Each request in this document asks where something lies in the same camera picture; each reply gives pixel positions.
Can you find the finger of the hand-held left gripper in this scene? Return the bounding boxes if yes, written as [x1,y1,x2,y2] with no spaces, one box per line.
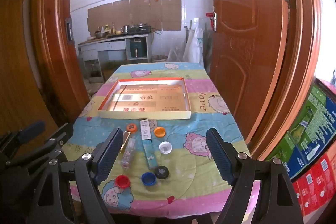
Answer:
[0,121,46,159]
[0,122,74,169]

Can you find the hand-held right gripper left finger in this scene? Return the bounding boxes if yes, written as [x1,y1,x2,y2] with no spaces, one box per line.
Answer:
[29,127,124,224]

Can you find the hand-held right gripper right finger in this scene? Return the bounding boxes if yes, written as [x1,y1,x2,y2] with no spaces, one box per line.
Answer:
[205,128,304,224]

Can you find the clear floral tube box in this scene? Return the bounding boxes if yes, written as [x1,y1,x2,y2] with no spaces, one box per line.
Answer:
[121,138,137,169]

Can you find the shiny mirror box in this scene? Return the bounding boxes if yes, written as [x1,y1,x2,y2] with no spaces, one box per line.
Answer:
[119,131,131,154]

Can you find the red bottle cap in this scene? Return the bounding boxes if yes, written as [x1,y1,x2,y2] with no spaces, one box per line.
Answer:
[115,175,131,189]

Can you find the teal long box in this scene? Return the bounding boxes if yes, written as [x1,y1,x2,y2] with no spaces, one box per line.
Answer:
[142,140,159,170]

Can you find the white cartoon printed box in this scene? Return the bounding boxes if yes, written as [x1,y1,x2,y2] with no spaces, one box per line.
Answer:
[140,119,153,141]

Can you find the blue bottle cap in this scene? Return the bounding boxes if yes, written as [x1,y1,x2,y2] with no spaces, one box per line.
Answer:
[141,172,157,186]

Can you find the black bottle cap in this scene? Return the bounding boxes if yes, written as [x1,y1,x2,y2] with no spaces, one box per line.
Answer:
[154,166,169,179]

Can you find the white bottle cap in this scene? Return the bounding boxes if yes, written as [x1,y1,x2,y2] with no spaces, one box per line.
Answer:
[159,141,173,155]

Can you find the shallow cardboard tray box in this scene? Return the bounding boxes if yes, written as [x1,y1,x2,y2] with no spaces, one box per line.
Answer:
[98,77,192,120]

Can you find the cartoon sheep printed blanket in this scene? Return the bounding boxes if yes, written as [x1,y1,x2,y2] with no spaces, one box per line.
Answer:
[61,62,260,219]

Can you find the green and blue carton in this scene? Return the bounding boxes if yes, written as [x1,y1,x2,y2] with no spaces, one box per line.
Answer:
[265,84,336,180]

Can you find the white kitchen counter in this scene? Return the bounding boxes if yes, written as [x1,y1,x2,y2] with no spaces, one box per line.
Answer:
[78,34,153,64]

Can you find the red carton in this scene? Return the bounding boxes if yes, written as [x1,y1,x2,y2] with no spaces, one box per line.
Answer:
[291,153,336,216]

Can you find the brown wooden door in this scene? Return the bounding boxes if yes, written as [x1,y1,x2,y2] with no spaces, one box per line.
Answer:
[210,0,289,159]

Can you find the metal strike plate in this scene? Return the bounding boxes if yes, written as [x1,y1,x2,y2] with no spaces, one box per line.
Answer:
[65,18,73,42]

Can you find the dark green air fryer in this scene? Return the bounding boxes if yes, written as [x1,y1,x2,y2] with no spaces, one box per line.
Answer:
[130,38,143,58]

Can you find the clear plastic bag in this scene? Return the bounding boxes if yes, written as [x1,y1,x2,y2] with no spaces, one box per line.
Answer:
[167,48,184,62]

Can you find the large white sack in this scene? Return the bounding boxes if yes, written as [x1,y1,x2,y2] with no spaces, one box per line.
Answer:
[183,27,205,63]

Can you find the black gas stove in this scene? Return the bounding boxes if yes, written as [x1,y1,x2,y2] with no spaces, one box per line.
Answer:
[128,25,153,33]

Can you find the wooden door frame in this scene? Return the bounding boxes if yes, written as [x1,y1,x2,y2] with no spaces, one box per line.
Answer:
[26,0,323,161]

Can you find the cardboard sheet on wall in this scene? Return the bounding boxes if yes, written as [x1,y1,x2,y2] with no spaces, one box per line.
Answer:
[87,0,182,33]

